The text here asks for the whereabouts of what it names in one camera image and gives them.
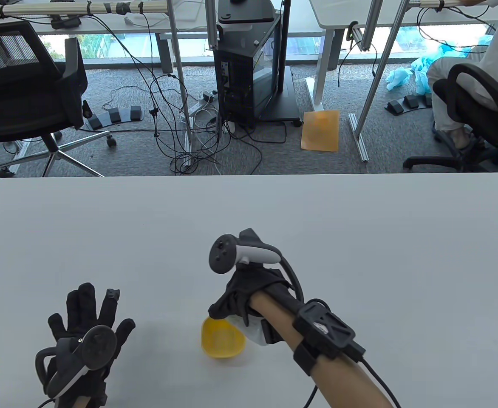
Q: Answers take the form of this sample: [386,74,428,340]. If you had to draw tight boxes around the blue plastic bags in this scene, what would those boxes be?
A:
[386,36,494,96]

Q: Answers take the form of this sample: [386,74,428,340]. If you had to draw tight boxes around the person's right hand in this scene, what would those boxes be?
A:
[209,268,295,326]

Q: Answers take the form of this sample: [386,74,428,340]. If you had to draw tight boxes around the black right hand controller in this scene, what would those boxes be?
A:
[209,229,283,273]

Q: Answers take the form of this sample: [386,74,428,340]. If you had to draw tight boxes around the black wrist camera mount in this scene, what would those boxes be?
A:
[292,300,366,377]

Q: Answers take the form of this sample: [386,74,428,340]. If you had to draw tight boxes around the grey foot pedal board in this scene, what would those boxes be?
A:
[385,94,431,115]
[82,101,142,130]

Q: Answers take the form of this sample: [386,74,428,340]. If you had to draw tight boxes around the black computer tower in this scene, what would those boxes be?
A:
[213,12,283,124]
[218,0,303,127]

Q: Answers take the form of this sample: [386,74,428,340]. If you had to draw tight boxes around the person's left hand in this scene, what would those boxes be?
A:
[48,283,136,402]

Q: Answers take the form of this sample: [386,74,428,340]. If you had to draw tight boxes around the tangle of black cables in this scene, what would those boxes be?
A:
[79,8,290,176]

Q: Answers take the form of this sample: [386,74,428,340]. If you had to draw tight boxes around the black mesh office chair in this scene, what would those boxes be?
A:
[0,20,118,178]

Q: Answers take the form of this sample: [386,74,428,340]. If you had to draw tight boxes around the white dispenser with green cap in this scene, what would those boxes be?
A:
[228,314,271,347]

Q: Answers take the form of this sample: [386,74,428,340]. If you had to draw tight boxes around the person's right forearm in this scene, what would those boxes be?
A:
[249,292,396,408]

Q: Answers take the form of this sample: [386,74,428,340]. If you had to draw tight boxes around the white background desk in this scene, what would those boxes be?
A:
[305,0,498,112]
[0,0,215,74]

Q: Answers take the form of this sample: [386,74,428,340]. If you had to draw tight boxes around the orange sheet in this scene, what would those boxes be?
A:
[301,110,340,152]

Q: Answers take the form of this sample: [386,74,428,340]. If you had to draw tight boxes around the white power strip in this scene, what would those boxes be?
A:
[180,91,220,128]

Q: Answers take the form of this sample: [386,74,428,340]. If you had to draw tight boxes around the black adapter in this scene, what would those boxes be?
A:
[50,15,82,30]

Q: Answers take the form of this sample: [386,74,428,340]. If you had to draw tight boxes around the yellow small dish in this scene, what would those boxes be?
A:
[201,317,246,360]

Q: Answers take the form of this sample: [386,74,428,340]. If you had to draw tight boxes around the black office chair with armrests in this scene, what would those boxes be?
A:
[403,64,498,173]

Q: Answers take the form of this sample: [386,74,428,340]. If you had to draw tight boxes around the black hand controller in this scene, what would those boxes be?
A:
[35,326,118,398]
[209,229,283,273]

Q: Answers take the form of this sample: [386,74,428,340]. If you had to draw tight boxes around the black left hand controller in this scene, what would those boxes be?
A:
[35,326,118,398]

